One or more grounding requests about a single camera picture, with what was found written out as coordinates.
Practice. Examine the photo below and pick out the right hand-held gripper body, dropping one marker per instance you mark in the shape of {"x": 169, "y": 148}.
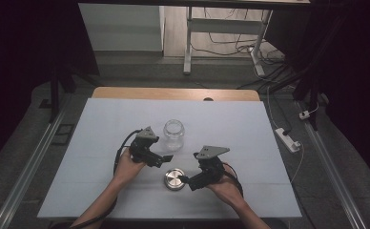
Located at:
{"x": 208, "y": 171}

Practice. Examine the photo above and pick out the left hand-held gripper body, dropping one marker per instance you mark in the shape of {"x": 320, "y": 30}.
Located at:
{"x": 141, "y": 149}

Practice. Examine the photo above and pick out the round silver metal lid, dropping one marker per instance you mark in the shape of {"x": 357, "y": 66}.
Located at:
{"x": 173, "y": 179}

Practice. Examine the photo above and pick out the clear glass jar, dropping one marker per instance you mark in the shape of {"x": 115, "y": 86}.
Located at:
{"x": 174, "y": 135}

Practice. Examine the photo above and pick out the person's left hand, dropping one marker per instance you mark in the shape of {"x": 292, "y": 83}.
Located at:
{"x": 127, "y": 170}

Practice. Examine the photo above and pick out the person's right hand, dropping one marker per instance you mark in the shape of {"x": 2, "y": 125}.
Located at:
{"x": 227, "y": 191}

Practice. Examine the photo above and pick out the white table cover sheet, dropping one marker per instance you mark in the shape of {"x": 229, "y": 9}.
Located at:
{"x": 221, "y": 120}

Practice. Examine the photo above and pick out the wooden table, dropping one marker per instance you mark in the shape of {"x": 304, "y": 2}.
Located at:
{"x": 160, "y": 93}

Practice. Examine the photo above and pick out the white power strip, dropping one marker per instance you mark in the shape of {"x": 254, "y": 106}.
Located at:
{"x": 287, "y": 140}

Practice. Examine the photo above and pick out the black metal stand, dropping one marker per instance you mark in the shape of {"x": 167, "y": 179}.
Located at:
{"x": 313, "y": 92}
{"x": 54, "y": 95}

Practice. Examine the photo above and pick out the small white adapter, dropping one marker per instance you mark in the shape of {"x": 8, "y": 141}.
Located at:
{"x": 304, "y": 114}

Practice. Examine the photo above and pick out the white cabinet panel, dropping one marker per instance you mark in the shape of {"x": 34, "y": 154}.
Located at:
{"x": 122, "y": 28}

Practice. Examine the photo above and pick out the black rectangular floor frame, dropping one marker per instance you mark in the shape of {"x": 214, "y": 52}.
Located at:
{"x": 63, "y": 134}

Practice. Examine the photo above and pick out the aluminium floor rail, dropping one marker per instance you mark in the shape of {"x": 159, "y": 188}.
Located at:
{"x": 332, "y": 168}
{"x": 30, "y": 165}

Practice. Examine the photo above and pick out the white desk frame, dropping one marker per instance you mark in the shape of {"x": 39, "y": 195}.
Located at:
{"x": 224, "y": 26}

